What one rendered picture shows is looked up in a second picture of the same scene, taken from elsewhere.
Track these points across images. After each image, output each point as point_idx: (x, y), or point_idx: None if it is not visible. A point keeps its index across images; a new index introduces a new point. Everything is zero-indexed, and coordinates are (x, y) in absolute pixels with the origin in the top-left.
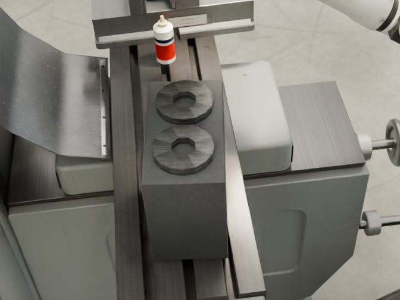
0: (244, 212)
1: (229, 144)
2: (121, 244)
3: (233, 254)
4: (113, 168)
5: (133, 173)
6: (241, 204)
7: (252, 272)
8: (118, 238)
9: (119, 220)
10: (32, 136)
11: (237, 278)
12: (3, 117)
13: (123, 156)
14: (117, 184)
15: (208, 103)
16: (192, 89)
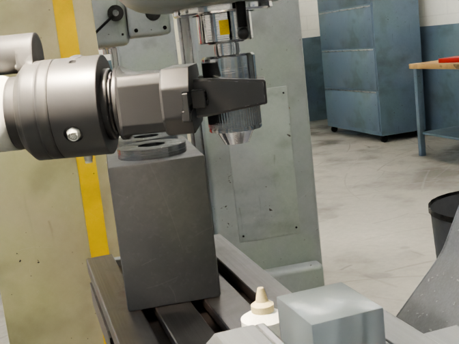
0: (104, 284)
1: (121, 323)
2: (234, 251)
3: (117, 265)
4: (279, 282)
5: (249, 283)
6: (106, 288)
7: (98, 262)
8: (240, 253)
9: (245, 260)
10: (425, 287)
11: (113, 258)
12: (457, 244)
13: (272, 291)
14: (264, 274)
15: (123, 147)
16: (143, 147)
